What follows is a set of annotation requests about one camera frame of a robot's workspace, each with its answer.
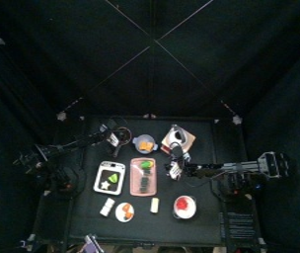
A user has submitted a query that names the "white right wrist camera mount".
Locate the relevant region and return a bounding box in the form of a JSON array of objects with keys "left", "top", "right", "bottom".
[{"left": 168, "top": 161, "right": 184, "bottom": 181}]

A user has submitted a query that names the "white yellow egg sushi block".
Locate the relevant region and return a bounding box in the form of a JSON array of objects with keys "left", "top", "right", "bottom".
[{"left": 149, "top": 197, "right": 160, "bottom": 214}]

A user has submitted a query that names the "red toy food piece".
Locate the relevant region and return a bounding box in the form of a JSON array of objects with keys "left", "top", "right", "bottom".
[{"left": 175, "top": 198, "right": 190, "bottom": 211}]

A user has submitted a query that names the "white round bowl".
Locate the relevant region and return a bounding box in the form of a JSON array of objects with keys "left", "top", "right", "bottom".
[{"left": 171, "top": 195, "right": 199, "bottom": 220}]

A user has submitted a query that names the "thin diagonal frame cord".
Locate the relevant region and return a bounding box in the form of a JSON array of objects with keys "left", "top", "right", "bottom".
[
  {"left": 104, "top": 0, "right": 243, "bottom": 119},
  {"left": 63, "top": 0, "right": 215, "bottom": 115}
]

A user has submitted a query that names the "black base plate with text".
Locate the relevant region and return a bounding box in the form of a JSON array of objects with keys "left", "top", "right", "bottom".
[{"left": 220, "top": 197, "right": 264, "bottom": 249}]

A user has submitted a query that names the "pale wooden toy knife block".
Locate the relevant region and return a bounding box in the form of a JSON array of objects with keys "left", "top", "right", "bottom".
[{"left": 160, "top": 124, "right": 198, "bottom": 154}]

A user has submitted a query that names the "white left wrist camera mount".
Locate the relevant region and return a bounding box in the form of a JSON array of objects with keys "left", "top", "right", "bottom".
[{"left": 107, "top": 131, "right": 120, "bottom": 148}]

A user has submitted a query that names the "green toy sushi piece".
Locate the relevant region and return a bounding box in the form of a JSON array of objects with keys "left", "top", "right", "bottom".
[{"left": 140, "top": 159, "right": 155, "bottom": 170}]

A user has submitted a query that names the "white toy block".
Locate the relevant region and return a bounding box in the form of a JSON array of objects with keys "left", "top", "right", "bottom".
[{"left": 99, "top": 197, "right": 117, "bottom": 217}]

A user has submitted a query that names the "small white round plate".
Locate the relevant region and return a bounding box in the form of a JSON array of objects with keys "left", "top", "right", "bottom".
[{"left": 115, "top": 202, "right": 137, "bottom": 223}]

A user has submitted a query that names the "grey toy bowl with handles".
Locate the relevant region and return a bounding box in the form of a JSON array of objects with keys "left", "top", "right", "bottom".
[{"left": 132, "top": 133, "right": 159, "bottom": 155}]

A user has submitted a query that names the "orange yellow toy fruit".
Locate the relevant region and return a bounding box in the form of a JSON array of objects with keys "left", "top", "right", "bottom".
[{"left": 120, "top": 203, "right": 136, "bottom": 220}]

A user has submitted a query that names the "orange toy food slice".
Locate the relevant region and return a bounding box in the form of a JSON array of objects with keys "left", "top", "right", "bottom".
[{"left": 139, "top": 140, "right": 153, "bottom": 152}]

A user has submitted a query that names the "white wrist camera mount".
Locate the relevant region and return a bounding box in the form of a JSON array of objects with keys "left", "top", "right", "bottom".
[
  {"left": 168, "top": 161, "right": 184, "bottom": 181},
  {"left": 107, "top": 131, "right": 120, "bottom": 148}
]

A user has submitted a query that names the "pink rectangular plate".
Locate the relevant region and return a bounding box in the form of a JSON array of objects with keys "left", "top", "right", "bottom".
[{"left": 129, "top": 157, "right": 157, "bottom": 198}]

